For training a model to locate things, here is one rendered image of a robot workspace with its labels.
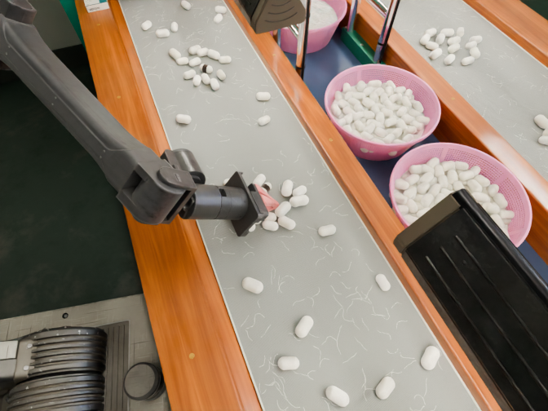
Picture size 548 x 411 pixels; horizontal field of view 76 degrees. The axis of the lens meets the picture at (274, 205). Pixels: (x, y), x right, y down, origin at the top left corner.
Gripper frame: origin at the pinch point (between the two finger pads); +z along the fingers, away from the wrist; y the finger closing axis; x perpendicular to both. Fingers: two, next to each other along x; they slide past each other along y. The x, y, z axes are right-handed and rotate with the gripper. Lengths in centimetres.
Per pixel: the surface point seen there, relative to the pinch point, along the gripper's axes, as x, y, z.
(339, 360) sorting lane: 2.0, -29.4, -0.5
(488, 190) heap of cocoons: -25.2, -13.3, 35.7
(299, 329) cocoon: 3.1, -22.9, -4.8
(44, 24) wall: 76, 175, -6
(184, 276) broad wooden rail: 12.1, -7.0, -15.9
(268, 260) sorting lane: 4.7, -9.3, -2.9
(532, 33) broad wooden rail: -55, 21, 67
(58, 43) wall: 84, 175, 1
